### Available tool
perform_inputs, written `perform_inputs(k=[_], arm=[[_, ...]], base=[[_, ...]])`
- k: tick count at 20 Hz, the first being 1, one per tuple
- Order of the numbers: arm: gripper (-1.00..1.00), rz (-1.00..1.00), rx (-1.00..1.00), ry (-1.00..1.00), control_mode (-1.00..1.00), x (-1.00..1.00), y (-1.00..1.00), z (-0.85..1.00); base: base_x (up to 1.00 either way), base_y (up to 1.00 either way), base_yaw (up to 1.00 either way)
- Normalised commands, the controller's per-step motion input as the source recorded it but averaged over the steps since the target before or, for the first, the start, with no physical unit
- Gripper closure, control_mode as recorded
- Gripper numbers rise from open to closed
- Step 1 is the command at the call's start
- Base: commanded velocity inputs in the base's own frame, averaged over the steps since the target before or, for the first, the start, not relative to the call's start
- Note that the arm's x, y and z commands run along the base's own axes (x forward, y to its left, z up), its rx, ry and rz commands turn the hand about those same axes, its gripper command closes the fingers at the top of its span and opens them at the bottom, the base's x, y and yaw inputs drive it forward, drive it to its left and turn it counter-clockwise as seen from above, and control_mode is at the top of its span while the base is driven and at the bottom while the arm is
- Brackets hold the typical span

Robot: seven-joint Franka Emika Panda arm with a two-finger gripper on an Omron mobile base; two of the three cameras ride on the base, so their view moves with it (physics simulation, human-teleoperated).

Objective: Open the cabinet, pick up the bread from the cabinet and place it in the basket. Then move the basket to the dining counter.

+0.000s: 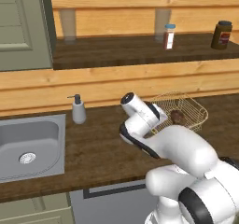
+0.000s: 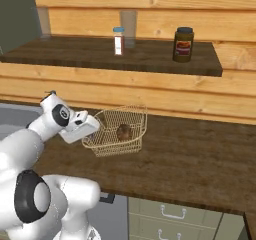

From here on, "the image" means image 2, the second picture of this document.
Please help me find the dark wooden shelf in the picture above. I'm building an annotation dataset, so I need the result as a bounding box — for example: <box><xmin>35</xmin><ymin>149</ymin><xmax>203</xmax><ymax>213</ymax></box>
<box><xmin>0</xmin><ymin>35</ymin><xmax>224</xmax><ymax>78</ymax></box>

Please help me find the grey steel sink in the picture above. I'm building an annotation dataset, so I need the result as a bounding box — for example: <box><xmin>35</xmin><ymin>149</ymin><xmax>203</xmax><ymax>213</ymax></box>
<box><xmin>0</xmin><ymin>102</ymin><xmax>45</xmax><ymax>141</ymax></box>

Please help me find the brown round bread roll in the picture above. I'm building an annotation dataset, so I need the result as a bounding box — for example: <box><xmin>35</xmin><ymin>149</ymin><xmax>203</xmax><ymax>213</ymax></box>
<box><xmin>116</xmin><ymin>123</ymin><xmax>133</xmax><ymax>142</ymax></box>

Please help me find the tan wire basket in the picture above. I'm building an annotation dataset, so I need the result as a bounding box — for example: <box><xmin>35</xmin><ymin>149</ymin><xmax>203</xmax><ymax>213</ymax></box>
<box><xmin>81</xmin><ymin>105</ymin><xmax>149</xmax><ymax>158</ymax></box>

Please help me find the black appliance handle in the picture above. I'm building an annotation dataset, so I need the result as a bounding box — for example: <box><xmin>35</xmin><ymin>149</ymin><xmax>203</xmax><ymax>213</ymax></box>
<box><xmin>98</xmin><ymin>192</ymin><xmax>116</xmax><ymax>205</ymax></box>

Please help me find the clear drinking glass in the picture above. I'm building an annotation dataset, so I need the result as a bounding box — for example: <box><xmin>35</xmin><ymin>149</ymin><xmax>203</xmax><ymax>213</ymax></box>
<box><xmin>119</xmin><ymin>10</ymin><xmax>139</xmax><ymax>49</ymax></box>
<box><xmin>36</xmin><ymin>5</ymin><xmax>52</xmax><ymax>39</ymax></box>

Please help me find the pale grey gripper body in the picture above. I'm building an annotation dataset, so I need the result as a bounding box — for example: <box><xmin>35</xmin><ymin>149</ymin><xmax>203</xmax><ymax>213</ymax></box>
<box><xmin>58</xmin><ymin>115</ymin><xmax>101</xmax><ymax>145</ymax></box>

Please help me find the pale green drawer front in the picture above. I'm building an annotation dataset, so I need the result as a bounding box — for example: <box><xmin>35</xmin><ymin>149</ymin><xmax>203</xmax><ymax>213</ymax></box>
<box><xmin>127</xmin><ymin>213</ymin><xmax>218</xmax><ymax>240</ymax></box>
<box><xmin>127</xmin><ymin>196</ymin><xmax>224</xmax><ymax>226</ymax></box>

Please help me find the white drawer handle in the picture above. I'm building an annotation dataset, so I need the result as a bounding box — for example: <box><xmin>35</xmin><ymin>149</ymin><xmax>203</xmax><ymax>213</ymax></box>
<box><xmin>160</xmin><ymin>204</ymin><xmax>188</xmax><ymax>221</ymax></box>
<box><xmin>157</xmin><ymin>228</ymin><xmax>183</xmax><ymax>240</ymax></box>

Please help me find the dark jar with red label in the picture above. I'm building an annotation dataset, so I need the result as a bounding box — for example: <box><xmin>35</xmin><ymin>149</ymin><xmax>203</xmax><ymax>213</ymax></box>
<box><xmin>172</xmin><ymin>26</ymin><xmax>195</xmax><ymax>64</ymax></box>

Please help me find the grey appliance door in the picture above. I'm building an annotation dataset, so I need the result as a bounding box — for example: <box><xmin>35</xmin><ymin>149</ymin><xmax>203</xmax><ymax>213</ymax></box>
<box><xmin>87</xmin><ymin>193</ymin><xmax>130</xmax><ymax>240</ymax></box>

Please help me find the pale green cabinet door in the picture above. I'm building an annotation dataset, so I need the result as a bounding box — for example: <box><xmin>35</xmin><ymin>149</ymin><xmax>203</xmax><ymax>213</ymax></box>
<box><xmin>213</xmin><ymin>211</ymin><xmax>247</xmax><ymax>240</ymax></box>

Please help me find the blue-capped spice bottle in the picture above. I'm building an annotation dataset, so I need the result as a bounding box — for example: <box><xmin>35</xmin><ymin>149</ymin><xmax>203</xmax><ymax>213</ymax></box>
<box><xmin>112</xmin><ymin>26</ymin><xmax>126</xmax><ymax>57</ymax></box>

